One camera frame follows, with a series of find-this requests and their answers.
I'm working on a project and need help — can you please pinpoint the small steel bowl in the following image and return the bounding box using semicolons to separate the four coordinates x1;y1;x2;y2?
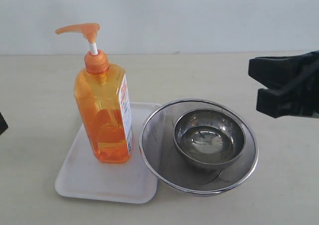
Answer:
173;108;246;171

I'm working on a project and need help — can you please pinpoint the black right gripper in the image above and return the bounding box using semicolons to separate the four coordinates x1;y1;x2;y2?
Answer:
248;50;319;118

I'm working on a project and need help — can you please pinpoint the white rectangular tray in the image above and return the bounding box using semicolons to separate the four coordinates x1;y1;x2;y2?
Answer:
55;102;160;204

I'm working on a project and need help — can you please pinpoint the orange pump soap bottle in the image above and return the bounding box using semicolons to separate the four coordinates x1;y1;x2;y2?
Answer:
55;23;133;163

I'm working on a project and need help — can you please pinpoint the steel mesh colander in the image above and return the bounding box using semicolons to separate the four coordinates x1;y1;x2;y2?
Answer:
139;99;259;197

